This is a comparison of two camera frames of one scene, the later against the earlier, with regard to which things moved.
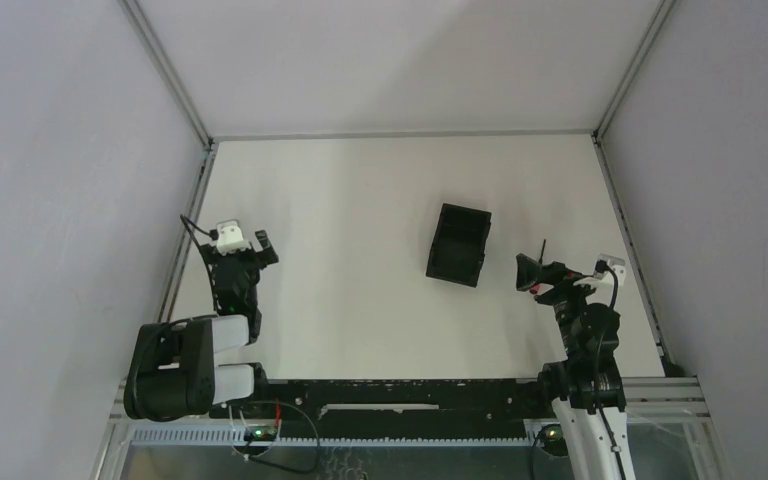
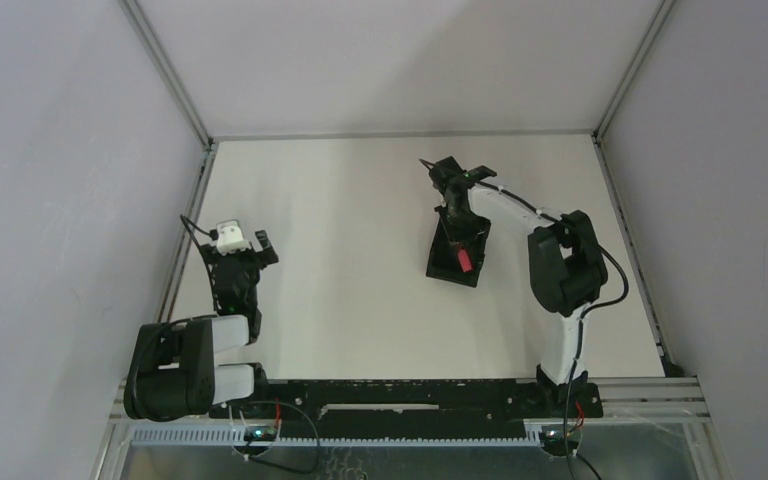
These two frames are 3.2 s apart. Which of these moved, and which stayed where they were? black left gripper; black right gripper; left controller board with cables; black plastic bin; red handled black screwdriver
Moved: red handled black screwdriver; black right gripper
Stayed: black left gripper; black plastic bin; left controller board with cables
